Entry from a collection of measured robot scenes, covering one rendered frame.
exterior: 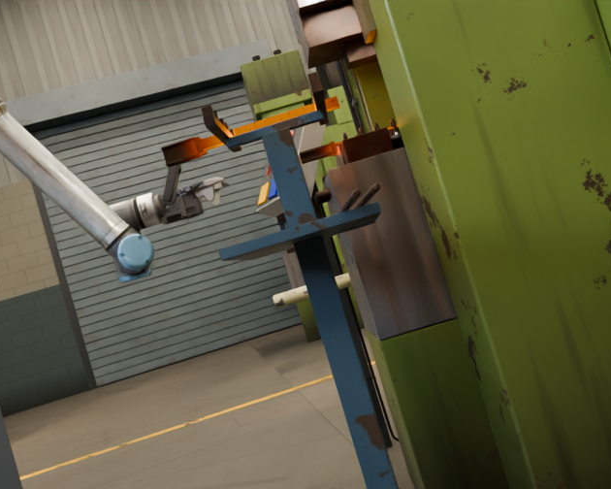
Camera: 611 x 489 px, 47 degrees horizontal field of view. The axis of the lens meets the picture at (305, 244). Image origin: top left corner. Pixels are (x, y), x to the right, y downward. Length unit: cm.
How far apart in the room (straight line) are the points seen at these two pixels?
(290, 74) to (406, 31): 549
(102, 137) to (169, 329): 283
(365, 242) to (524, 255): 41
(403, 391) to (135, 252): 76
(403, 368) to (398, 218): 37
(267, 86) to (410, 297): 540
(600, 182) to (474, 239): 30
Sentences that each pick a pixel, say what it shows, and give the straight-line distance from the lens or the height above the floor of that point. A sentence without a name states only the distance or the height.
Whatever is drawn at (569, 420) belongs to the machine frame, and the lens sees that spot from 160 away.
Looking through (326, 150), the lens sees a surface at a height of 100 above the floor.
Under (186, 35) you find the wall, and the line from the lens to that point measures 1060.
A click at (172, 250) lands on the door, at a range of 987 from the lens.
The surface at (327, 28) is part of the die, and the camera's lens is 200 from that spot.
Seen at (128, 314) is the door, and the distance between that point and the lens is 989.
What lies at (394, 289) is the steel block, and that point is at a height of 58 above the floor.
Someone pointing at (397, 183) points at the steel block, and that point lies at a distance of 176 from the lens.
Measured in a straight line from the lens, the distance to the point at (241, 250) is 125.
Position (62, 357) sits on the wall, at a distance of 1009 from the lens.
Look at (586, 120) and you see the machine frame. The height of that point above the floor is 82.
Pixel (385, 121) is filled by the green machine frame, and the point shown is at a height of 106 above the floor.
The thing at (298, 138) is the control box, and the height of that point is 114.
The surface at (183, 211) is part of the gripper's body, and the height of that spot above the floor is 94.
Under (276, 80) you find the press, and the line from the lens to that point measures 702.
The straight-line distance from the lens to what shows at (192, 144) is 162.
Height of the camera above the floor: 68
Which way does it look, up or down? 2 degrees up
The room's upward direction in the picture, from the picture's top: 17 degrees counter-clockwise
